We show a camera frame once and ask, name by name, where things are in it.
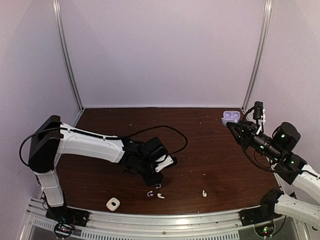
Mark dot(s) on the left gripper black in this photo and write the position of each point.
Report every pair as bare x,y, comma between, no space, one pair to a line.
151,181

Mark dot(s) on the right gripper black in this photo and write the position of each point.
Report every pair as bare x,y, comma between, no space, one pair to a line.
249,130

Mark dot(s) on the lavender earbud charging case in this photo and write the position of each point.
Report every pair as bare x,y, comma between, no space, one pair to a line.
232,116

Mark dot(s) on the purple earbud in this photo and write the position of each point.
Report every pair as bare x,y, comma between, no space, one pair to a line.
150,194
158,186

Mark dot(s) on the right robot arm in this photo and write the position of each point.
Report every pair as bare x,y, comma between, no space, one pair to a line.
290,167

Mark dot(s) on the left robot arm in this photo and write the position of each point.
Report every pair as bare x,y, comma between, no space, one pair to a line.
147,158

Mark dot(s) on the cream white charging case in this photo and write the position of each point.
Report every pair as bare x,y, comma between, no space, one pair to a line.
113,204

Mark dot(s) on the white earbud left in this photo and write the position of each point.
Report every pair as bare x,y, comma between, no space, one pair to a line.
160,196

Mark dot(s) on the white earbud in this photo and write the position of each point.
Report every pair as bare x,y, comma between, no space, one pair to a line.
160,196
204,194

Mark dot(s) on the white earbud right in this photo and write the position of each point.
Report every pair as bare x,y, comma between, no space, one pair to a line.
204,194

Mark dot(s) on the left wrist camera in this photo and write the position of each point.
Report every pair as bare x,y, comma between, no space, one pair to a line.
165,161

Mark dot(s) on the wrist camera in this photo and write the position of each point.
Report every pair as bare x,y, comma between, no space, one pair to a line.
165,161
259,115

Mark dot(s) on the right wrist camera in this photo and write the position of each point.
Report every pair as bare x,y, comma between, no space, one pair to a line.
259,115

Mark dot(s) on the front aluminium rail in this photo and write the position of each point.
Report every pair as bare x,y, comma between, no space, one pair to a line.
221,225

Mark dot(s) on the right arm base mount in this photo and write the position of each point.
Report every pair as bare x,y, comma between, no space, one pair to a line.
260,216

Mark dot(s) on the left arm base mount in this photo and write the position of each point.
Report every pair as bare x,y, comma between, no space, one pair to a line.
66,218

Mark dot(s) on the right aluminium frame post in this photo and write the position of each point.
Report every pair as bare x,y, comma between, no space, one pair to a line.
263,36

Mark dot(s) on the aluminium frame post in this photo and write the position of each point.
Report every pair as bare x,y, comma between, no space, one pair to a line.
65,54
263,36

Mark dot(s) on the left aluminium frame post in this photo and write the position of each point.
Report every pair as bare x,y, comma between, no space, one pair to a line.
65,54

